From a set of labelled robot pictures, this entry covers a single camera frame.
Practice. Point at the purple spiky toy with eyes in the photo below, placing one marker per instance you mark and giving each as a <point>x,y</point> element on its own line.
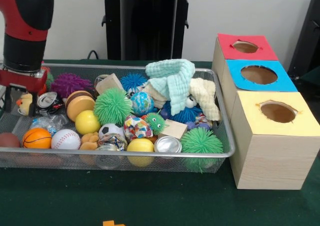
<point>70,84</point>

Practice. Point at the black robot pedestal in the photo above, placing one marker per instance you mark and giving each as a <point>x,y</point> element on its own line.
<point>150,26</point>

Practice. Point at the cream muslin cloth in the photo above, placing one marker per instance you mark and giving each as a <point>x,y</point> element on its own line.
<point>205,96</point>

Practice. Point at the white baseball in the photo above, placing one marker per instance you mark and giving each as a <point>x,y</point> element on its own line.
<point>65,139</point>

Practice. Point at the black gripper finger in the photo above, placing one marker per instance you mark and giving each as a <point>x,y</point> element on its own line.
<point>7,98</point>
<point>34,105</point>

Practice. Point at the toy hamburger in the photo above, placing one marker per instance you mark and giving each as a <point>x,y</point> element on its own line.
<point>79,103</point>

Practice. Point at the green spiky ball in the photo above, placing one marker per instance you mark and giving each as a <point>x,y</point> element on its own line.
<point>113,106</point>
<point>201,142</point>

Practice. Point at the small orange basketball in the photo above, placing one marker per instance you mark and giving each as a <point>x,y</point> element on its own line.
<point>36,138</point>

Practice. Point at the yellow smiley ball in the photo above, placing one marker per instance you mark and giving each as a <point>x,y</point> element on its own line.
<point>87,122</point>

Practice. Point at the clear plastic packet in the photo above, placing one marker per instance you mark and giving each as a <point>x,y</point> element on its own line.
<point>47,122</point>

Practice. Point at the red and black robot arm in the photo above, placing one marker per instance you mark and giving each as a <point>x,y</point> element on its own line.
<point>25,21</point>

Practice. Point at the yellow duck toy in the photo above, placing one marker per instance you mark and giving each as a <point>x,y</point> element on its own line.
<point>25,104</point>

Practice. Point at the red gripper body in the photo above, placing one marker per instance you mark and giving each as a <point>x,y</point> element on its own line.
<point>25,82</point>

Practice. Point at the dark green tablecloth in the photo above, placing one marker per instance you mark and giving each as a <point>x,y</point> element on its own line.
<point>150,201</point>

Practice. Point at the mint green cloth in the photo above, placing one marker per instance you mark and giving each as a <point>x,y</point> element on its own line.
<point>172,81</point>

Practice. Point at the clear mesh bin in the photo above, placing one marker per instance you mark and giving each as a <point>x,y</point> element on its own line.
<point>210,78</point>

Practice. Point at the black can with silver top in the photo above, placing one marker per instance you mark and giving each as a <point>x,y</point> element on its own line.
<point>48,102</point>

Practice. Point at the wooden box with three holes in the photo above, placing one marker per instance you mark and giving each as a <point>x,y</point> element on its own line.
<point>270,156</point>

